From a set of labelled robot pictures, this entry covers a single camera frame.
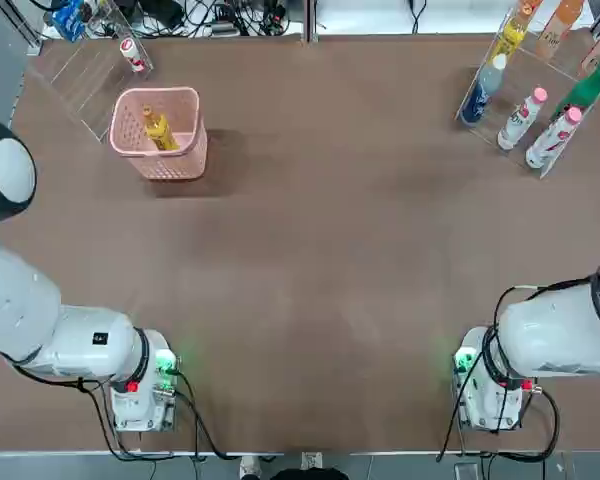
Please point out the yellow tea drink bottle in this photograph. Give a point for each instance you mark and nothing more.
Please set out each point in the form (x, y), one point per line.
(512, 42)
(162, 135)

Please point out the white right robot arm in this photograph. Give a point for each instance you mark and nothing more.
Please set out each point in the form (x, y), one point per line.
(545, 335)

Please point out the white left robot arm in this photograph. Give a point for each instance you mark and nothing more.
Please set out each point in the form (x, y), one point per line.
(80, 345)

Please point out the pink plastic basket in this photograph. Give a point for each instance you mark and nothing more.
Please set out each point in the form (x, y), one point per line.
(180, 160)

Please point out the clear acrylic drinks tray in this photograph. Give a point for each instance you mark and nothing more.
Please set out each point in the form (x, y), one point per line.
(555, 62)

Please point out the blue bottle white cap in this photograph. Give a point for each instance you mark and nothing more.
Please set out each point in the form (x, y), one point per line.
(480, 100)

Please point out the person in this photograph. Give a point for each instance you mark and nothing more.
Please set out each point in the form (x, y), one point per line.
(310, 475)

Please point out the white bottle pink cap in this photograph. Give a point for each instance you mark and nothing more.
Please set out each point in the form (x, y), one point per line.
(550, 142)
(517, 125)

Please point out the small red white bottle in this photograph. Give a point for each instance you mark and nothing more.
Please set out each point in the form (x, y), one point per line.
(132, 52)

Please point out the clear acrylic snack shelf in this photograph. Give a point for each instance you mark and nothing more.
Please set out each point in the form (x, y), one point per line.
(80, 85)

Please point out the blue cookie box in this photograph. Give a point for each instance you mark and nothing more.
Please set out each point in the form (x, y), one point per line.
(67, 20)

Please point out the green bottle green cap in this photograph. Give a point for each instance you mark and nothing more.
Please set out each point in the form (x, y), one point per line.
(587, 87)

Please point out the aluminium frame post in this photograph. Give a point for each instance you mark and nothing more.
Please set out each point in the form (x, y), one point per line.
(310, 20)

